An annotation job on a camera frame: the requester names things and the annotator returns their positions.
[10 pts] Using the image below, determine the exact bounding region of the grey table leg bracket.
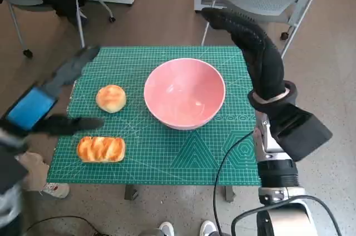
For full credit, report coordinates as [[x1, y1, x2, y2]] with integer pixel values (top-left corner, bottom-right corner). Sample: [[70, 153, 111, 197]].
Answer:
[[124, 185, 140, 200], [224, 185, 237, 202]]

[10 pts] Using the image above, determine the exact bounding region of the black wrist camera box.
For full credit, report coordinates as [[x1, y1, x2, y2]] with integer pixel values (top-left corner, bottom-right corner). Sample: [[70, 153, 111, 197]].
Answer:
[[0, 149, 30, 192], [271, 105, 334, 162]]

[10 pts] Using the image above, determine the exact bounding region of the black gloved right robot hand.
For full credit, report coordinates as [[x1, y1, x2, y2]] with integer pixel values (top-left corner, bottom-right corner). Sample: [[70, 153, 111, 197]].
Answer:
[[201, 7, 286, 100]]

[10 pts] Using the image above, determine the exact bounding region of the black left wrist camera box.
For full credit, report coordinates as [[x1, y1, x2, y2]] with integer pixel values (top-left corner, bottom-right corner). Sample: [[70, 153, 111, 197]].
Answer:
[[0, 149, 30, 192]]

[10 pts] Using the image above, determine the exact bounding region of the person with white shoes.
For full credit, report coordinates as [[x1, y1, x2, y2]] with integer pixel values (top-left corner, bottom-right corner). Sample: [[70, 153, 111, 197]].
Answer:
[[137, 220, 223, 236]]

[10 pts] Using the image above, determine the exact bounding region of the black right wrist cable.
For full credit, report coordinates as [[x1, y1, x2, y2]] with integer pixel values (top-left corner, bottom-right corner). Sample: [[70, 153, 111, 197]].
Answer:
[[212, 131, 256, 236]]

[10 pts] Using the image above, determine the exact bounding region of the round bread bun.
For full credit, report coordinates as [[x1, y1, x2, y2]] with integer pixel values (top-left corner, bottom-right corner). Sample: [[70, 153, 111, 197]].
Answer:
[[96, 85, 127, 114]]

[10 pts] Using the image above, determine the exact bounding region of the black looping right arm cable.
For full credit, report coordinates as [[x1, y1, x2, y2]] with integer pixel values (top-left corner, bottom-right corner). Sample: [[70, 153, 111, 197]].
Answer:
[[231, 195, 343, 236]]

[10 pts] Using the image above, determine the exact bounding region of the pink bowl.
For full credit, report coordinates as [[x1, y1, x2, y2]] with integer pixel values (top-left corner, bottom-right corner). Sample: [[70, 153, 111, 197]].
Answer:
[[143, 57, 226, 131]]

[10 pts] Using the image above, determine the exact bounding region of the green cutting mat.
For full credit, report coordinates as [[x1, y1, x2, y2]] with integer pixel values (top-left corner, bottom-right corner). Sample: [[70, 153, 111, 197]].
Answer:
[[44, 46, 264, 186]]

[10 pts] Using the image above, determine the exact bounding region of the person in beige trousers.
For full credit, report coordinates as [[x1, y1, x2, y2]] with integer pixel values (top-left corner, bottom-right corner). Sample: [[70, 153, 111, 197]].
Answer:
[[15, 151, 70, 199]]

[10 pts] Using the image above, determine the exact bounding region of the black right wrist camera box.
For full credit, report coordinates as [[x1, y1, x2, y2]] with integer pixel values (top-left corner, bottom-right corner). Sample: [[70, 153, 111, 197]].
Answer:
[[271, 105, 334, 162]]

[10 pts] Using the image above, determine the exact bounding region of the black floor cable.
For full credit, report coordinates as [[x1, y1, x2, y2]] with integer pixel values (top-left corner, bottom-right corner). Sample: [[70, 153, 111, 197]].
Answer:
[[26, 215, 112, 236]]

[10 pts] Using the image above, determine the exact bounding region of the long striped bread loaf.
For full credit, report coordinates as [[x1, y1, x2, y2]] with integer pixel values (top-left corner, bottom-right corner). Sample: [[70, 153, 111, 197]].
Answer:
[[76, 136, 126, 164]]

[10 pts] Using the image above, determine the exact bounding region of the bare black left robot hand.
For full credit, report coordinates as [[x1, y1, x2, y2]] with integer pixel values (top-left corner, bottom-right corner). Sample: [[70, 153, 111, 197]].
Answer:
[[0, 46, 104, 138]]

